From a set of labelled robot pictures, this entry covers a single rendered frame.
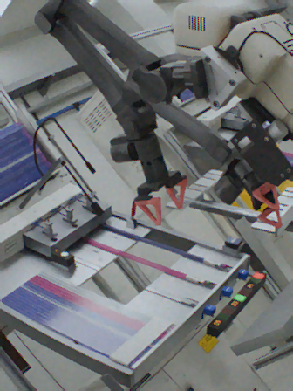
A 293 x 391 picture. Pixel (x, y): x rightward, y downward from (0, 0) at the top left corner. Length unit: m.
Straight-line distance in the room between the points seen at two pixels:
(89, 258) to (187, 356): 0.50
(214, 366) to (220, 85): 1.20
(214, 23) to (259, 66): 0.16
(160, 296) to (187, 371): 0.38
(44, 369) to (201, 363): 1.71
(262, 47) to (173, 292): 0.87
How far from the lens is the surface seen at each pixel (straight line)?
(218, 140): 1.70
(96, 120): 3.22
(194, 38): 1.45
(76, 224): 2.09
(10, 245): 2.05
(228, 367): 2.24
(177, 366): 2.08
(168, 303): 1.82
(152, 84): 1.35
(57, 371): 3.72
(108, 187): 4.58
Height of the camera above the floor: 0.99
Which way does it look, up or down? 3 degrees up
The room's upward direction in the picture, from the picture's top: 38 degrees counter-clockwise
